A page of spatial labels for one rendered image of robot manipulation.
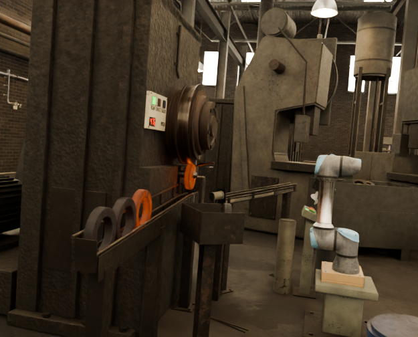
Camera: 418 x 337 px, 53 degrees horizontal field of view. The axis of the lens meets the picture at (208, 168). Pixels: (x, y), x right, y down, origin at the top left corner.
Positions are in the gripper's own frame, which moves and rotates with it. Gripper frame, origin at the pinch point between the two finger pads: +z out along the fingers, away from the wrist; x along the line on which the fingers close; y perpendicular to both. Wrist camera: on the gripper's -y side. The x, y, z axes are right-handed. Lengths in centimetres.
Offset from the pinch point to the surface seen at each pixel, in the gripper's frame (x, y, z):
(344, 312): 62, -34, 42
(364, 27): -790, 18, -361
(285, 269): 3, -1, 51
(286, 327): 58, -11, 66
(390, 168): -294, -89, -55
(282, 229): 1.9, 13.0, 26.2
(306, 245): -2.3, -7.1, 30.2
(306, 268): -2.3, -13.9, 44.8
